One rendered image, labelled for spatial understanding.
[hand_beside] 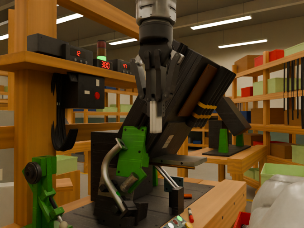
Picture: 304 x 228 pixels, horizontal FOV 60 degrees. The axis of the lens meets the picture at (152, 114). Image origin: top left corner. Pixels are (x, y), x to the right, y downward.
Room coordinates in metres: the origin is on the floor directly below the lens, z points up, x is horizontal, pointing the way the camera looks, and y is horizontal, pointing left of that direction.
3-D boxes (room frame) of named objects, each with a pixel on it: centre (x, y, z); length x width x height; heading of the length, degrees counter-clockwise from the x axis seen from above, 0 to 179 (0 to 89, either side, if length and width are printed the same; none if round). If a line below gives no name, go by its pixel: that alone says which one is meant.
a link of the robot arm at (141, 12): (0.58, -0.01, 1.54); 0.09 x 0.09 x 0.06
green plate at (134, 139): (1.11, 0.07, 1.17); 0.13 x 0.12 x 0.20; 149
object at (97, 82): (1.22, 0.32, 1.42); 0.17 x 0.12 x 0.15; 149
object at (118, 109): (7.18, 1.08, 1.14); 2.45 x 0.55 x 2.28; 148
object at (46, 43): (1.07, 0.42, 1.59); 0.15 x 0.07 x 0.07; 149
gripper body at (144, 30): (0.58, -0.01, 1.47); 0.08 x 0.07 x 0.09; 59
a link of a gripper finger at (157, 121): (0.58, -0.01, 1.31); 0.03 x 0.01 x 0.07; 149
